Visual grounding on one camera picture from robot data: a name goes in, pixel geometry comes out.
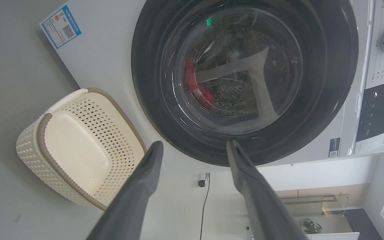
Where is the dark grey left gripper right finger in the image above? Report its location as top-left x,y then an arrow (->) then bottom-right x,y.
226,140 -> 309,240

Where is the thin black floor cable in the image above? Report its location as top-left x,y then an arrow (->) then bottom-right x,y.
199,185 -> 211,240

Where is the blue energy label sticker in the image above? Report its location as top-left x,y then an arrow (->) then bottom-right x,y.
40,4 -> 82,50

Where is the cream perforated laundry basket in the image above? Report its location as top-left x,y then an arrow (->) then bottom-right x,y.
16,88 -> 147,211

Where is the black washing machine display panel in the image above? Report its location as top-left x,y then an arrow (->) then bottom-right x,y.
356,79 -> 384,143

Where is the glass washing machine door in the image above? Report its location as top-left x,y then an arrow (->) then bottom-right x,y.
131,0 -> 359,166

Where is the stainless steel washing machine drum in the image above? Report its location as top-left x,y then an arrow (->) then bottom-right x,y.
192,30 -> 281,118

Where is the green potted plant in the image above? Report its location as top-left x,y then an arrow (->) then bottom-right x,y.
300,218 -> 323,234

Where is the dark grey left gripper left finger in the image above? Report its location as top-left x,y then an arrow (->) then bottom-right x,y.
86,141 -> 164,240

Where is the small QR code sticker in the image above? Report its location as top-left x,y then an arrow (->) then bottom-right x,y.
328,138 -> 341,158

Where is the white washing machine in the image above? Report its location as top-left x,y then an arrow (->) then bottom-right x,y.
40,0 -> 384,167

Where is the red garment with white trim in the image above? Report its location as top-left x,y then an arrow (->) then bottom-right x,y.
184,58 -> 216,109

